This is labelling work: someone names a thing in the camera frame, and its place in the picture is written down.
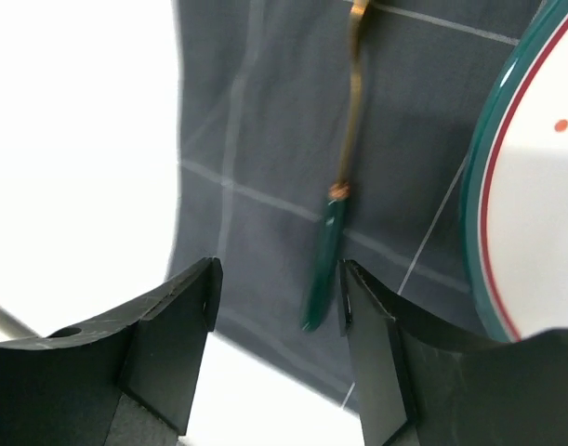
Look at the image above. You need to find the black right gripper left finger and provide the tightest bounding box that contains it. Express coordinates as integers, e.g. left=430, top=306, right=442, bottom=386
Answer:
left=0, top=257, right=222, bottom=445

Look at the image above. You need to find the green handled gold fork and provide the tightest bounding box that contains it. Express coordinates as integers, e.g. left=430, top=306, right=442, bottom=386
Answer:
left=300, top=0, right=369, bottom=332

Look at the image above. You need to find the dark checked cloth placemat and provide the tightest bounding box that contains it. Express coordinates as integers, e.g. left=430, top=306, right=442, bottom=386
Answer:
left=171, top=1, right=540, bottom=409

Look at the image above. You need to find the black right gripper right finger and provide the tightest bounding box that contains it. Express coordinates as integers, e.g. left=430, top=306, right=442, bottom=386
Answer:
left=338, top=260, right=568, bottom=445

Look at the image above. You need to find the orange sunburst patterned plate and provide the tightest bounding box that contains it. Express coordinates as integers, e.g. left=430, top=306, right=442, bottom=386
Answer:
left=461, top=1, right=568, bottom=342

